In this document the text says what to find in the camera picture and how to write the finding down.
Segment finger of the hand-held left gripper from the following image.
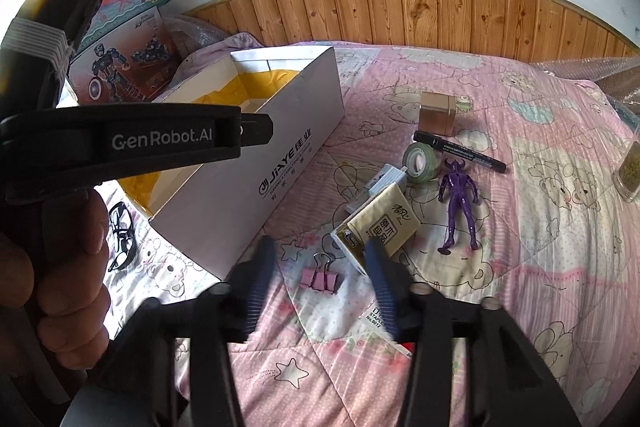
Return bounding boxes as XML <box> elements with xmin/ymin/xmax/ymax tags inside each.
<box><xmin>239</xmin><ymin>111</ymin><xmax>275</xmax><ymax>146</ymax></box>

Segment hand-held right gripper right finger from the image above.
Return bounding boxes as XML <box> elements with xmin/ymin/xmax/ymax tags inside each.
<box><xmin>364</xmin><ymin>238</ymin><xmax>583</xmax><ymax>427</ymax></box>

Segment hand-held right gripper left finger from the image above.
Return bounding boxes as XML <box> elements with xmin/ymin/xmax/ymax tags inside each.
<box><xmin>111</xmin><ymin>236</ymin><xmax>277</xmax><ymax>427</ymax></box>

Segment red white staples box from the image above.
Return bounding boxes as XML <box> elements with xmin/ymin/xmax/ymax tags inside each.
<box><xmin>361</xmin><ymin>299</ymin><xmax>416</xmax><ymax>355</ymax></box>

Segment white cardboard box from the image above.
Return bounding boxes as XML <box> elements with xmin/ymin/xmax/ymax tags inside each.
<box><xmin>117</xmin><ymin>46</ymin><xmax>346</xmax><ymax>282</ymax></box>

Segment pink binder clip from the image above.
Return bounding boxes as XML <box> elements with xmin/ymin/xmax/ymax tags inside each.
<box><xmin>300</xmin><ymin>253</ymin><xmax>343</xmax><ymax>293</ymax></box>

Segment beige tissue packet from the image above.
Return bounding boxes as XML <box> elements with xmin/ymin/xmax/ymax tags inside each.
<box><xmin>346</xmin><ymin>183</ymin><xmax>411</xmax><ymax>258</ymax></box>

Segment small white cylinder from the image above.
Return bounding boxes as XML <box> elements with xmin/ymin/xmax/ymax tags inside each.
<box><xmin>367</xmin><ymin>164</ymin><xmax>410</xmax><ymax>198</ymax></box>

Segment purple action figure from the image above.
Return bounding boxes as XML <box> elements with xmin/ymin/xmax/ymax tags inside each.
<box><xmin>437</xmin><ymin>158</ymin><xmax>482</xmax><ymax>256</ymax></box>

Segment green tape roll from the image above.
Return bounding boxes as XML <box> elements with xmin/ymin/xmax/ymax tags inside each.
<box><xmin>403</xmin><ymin>141</ymin><xmax>446</xmax><ymax>184</ymax></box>

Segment black marker pen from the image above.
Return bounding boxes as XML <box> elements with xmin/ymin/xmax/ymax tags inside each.
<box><xmin>413</xmin><ymin>130</ymin><xmax>507</xmax><ymax>172</ymax></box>

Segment gold tin box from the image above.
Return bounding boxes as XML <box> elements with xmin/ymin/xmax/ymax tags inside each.
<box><xmin>418</xmin><ymin>91</ymin><xmax>457</xmax><ymax>138</ymax></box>

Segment person's left hand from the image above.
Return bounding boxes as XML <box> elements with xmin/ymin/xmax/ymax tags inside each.
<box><xmin>0</xmin><ymin>193</ymin><xmax>112</xmax><ymax>374</ymax></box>

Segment robot figure toy box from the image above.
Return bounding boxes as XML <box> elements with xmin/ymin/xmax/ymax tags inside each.
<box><xmin>67</xmin><ymin>4</ymin><xmax>183</xmax><ymax>108</ymax></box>

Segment black glasses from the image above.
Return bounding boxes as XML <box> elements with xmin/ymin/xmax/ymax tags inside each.
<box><xmin>106</xmin><ymin>202</ymin><xmax>137</xmax><ymax>273</ymax></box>

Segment clear bubble wrap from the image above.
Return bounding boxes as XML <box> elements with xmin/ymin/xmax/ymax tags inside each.
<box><xmin>165</xmin><ymin>14</ymin><xmax>226</xmax><ymax>58</ymax></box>

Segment pink printed blanket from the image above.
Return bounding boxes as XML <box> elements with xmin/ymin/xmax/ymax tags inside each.
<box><xmin>92</xmin><ymin>39</ymin><xmax>640</xmax><ymax>427</ymax></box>

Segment wooden headboard panel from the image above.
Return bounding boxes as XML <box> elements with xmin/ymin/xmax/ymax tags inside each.
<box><xmin>185</xmin><ymin>0</ymin><xmax>640</xmax><ymax>72</ymax></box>

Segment small glass bottle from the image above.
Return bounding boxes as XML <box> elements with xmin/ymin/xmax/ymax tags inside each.
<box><xmin>616</xmin><ymin>142</ymin><xmax>640</xmax><ymax>200</ymax></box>

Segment clear plastic bag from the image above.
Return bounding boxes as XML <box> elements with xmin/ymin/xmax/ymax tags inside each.
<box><xmin>530</xmin><ymin>52</ymin><xmax>640</xmax><ymax>132</ymax></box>

